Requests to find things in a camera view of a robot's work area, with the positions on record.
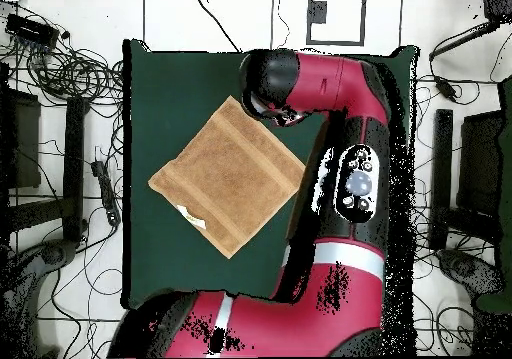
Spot black power adapter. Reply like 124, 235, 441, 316
434, 75, 460, 101

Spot black box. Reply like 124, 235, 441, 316
482, 0, 512, 23

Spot grey tripod base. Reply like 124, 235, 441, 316
436, 248, 504, 296
0, 238, 78, 358

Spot orange terry towel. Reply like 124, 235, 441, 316
147, 94, 307, 260

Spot black power strip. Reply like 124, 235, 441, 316
90, 159, 122, 227

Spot black metal stand frame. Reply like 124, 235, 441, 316
428, 108, 506, 252
0, 62, 88, 244

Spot dark green table cloth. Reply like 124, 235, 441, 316
122, 38, 420, 311

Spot tangled black cables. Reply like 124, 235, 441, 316
0, 0, 125, 110

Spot black multi-port hub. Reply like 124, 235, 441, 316
5, 12, 60, 49

